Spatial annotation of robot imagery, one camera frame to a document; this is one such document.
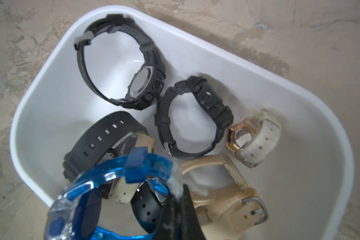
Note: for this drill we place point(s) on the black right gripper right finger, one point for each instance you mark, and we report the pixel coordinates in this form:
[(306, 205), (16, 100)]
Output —
[(190, 226)]

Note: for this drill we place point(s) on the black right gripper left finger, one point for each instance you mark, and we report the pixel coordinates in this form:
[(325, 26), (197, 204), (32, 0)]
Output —
[(169, 225)]

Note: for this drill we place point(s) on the small black strap watch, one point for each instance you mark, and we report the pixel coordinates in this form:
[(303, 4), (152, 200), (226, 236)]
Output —
[(148, 201)]

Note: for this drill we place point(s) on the beige strap triangular watch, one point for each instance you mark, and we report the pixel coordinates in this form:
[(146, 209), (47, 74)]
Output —
[(226, 213)]

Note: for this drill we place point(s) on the beige strap slim watch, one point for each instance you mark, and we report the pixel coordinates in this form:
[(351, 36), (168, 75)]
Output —
[(213, 178)]

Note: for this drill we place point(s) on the translucent blue plastic watch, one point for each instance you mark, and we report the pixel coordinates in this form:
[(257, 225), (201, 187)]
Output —
[(75, 213)]

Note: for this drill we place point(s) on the black round digital watch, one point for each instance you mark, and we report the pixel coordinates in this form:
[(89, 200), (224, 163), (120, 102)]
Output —
[(97, 140)]

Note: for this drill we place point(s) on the white strap rose-gold watch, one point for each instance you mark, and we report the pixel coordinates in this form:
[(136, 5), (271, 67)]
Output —
[(252, 140)]

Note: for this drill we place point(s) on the black rugged sports watch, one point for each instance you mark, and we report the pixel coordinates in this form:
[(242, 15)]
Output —
[(191, 118)]

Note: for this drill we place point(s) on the black chunky digital watch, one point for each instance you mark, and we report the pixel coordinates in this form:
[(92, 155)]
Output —
[(120, 63)]

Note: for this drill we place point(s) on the white plastic storage box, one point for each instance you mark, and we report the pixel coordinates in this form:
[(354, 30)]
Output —
[(305, 182)]

